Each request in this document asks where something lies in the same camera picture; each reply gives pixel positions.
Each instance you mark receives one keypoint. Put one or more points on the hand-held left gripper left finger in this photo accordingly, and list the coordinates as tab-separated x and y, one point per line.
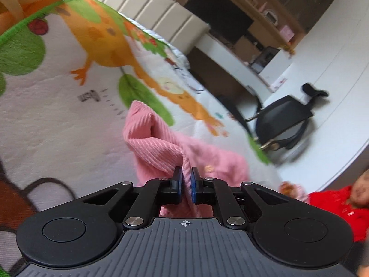
178	182

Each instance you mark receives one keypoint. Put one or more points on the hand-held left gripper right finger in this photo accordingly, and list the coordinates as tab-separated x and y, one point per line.
195	185

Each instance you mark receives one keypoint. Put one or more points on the brown toy bear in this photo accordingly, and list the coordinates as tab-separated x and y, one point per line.
288	189

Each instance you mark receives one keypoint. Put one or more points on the black office chair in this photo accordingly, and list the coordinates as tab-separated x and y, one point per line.
282	118

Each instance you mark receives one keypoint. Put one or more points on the white desk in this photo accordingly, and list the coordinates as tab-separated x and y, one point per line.
224	54

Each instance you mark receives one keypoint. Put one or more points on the printed cartoon play mat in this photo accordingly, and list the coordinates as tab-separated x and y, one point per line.
57	121

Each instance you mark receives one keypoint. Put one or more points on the white computer case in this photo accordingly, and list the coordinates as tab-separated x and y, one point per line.
263	60

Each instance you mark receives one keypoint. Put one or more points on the cream padded bed headboard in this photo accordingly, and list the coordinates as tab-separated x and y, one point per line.
161	14

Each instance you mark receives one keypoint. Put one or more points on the black monitor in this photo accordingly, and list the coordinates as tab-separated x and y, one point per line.
219	14

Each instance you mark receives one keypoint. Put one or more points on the pink box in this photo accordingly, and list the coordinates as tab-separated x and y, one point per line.
286	32

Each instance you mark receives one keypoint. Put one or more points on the white alarm clock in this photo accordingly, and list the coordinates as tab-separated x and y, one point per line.
271	16

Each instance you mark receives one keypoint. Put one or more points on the wooden wall shelf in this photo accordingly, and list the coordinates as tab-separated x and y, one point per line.
268	17

